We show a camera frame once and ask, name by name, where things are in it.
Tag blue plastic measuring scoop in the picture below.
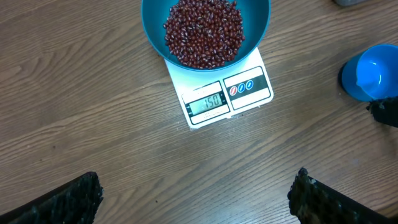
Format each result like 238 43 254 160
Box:
341 44 397 101

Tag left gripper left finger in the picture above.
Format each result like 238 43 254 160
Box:
1 172 104 224

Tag blue metal bowl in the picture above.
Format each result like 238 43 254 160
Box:
141 0 271 72

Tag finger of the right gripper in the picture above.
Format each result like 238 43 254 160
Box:
366 97 398 128

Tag white digital kitchen scale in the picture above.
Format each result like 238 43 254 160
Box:
165 49 274 129

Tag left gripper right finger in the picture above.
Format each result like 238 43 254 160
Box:
287 168 394 224

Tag clear plastic container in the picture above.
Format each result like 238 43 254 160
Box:
333 0 367 7

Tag red beans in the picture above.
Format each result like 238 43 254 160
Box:
163 0 246 70

